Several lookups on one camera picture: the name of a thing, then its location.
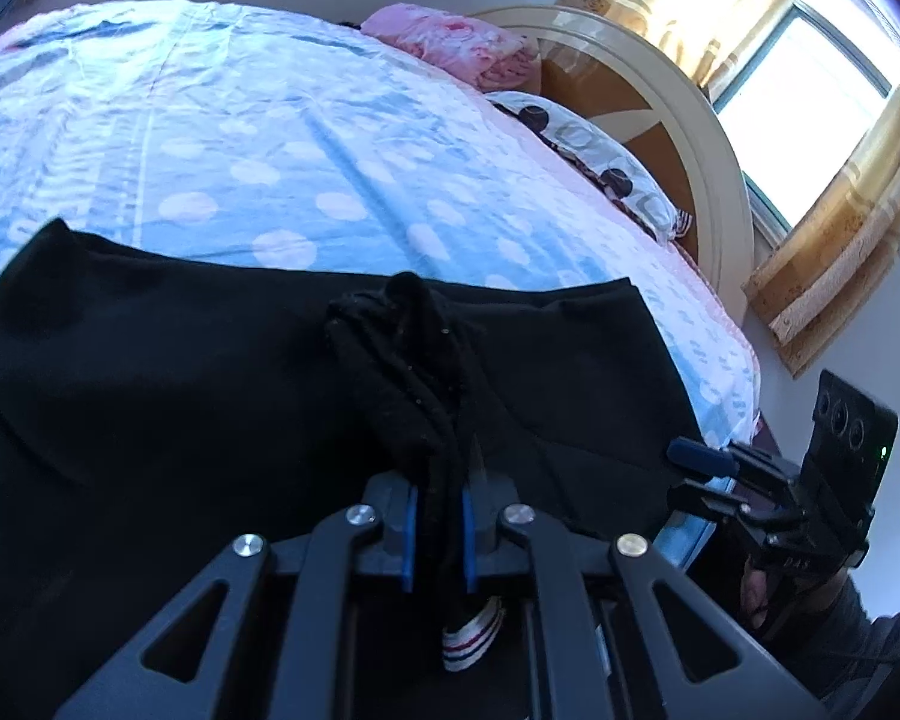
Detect cream wooden bed headboard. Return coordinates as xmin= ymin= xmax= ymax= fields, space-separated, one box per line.
xmin=469 ymin=5 xmax=756 ymax=316

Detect black pants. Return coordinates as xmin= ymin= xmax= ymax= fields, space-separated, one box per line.
xmin=0 ymin=217 xmax=710 ymax=720

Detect white patterned pillow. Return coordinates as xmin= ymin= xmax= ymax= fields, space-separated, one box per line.
xmin=484 ymin=90 xmax=695 ymax=242

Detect person's right hand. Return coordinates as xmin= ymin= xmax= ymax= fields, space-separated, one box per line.
xmin=742 ymin=562 xmax=773 ymax=629

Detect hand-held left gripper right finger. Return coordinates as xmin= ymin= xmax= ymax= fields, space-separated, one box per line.
xmin=461 ymin=476 xmax=830 ymax=720

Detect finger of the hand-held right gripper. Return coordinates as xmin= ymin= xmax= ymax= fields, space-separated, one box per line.
xmin=667 ymin=439 xmax=796 ymax=496
xmin=667 ymin=484 xmax=803 ymax=533

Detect person's right forearm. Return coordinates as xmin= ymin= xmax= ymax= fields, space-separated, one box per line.
xmin=791 ymin=577 xmax=900 ymax=720

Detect blue pink dotted bedspread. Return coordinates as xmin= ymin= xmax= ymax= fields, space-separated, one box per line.
xmin=0 ymin=0 xmax=762 ymax=563

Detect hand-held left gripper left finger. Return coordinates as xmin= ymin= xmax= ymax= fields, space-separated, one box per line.
xmin=52 ymin=472 xmax=421 ymax=720

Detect large bright window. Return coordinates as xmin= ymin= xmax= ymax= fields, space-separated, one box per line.
xmin=709 ymin=0 xmax=895 ymax=232

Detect pink floral folded quilt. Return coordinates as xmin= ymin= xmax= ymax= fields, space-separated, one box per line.
xmin=360 ymin=2 xmax=541 ymax=91

